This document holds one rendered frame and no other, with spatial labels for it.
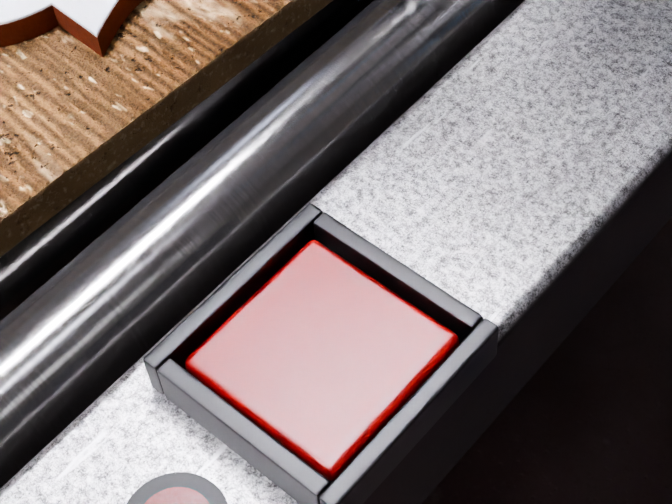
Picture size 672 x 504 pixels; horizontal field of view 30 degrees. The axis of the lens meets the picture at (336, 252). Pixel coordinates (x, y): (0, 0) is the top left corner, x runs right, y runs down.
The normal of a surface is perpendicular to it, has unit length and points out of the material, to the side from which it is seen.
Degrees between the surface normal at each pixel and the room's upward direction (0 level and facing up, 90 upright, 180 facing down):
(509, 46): 0
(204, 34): 0
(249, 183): 32
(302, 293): 0
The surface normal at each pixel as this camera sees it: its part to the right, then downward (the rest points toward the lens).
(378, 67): 0.35, -0.23
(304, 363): -0.05, -0.58
